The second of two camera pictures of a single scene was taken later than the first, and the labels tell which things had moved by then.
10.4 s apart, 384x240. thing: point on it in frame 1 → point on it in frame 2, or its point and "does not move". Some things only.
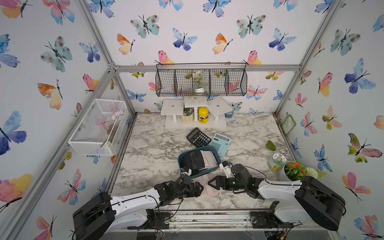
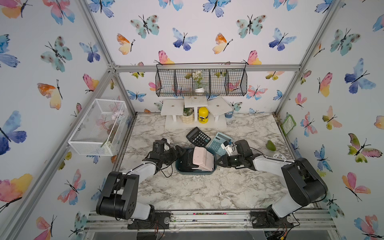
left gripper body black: [188, 192] → [168, 156]
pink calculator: [208, 189] → [203, 159]
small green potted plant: [188, 115] does not move
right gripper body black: [229, 184] → [234, 160]
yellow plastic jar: [203, 113] does not move
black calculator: [196, 162] → [185, 163]
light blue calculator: [221, 143] does not move
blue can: [229, 115] does not move
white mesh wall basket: [102, 129] does not move
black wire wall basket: [204, 82] does not move
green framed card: [288, 124] does not move
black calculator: [198, 138] does not move
